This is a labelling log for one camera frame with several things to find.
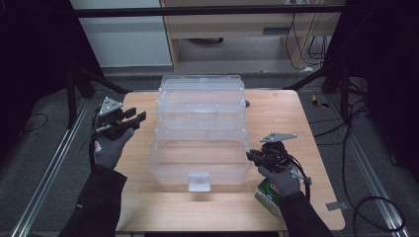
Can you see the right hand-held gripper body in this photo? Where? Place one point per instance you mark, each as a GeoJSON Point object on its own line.
{"type": "Point", "coordinates": [276, 136]}

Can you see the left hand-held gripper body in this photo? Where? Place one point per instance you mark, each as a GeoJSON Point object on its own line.
{"type": "Point", "coordinates": [110, 107]}

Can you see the green cardboard box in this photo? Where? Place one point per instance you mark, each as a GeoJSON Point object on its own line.
{"type": "Point", "coordinates": [265, 197]}

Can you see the clear plastic storage box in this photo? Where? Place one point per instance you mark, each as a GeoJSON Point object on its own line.
{"type": "Point", "coordinates": [201, 148]}

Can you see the person's right hand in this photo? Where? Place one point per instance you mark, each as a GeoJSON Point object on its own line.
{"type": "Point", "coordinates": [285, 182]}

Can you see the person's left hand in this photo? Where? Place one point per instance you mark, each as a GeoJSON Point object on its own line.
{"type": "Point", "coordinates": [110, 151]}

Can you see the black metal stand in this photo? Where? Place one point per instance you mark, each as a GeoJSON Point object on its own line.
{"type": "Point", "coordinates": [70, 98]}
{"type": "Point", "coordinates": [344, 95]}

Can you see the dark round table grommet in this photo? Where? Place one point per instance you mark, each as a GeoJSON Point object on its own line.
{"type": "Point", "coordinates": [247, 104]}

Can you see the yellow black tape strip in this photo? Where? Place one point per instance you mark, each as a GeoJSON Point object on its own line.
{"type": "Point", "coordinates": [318, 102]}

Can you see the white cabinet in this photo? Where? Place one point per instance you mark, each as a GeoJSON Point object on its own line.
{"type": "Point", "coordinates": [125, 42]}

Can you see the grey tape piece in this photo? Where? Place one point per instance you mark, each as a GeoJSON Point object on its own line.
{"type": "Point", "coordinates": [336, 206]}

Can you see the dark curtain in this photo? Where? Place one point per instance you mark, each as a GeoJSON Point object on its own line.
{"type": "Point", "coordinates": [392, 65]}
{"type": "Point", "coordinates": [29, 59]}

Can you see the light wooden desk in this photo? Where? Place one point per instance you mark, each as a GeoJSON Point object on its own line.
{"type": "Point", "coordinates": [230, 26]}

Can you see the aluminium floor rail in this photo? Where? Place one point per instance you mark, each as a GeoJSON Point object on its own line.
{"type": "Point", "coordinates": [49, 171]}
{"type": "Point", "coordinates": [372, 184]}

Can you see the black horizontal frame bar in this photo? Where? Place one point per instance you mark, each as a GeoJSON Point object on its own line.
{"type": "Point", "coordinates": [197, 11]}

